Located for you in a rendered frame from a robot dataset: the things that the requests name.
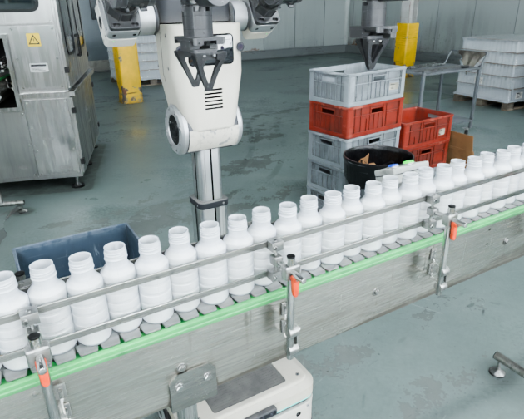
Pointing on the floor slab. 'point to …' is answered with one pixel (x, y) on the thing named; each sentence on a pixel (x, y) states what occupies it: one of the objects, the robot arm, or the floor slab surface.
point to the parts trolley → (442, 84)
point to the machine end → (40, 91)
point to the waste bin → (358, 174)
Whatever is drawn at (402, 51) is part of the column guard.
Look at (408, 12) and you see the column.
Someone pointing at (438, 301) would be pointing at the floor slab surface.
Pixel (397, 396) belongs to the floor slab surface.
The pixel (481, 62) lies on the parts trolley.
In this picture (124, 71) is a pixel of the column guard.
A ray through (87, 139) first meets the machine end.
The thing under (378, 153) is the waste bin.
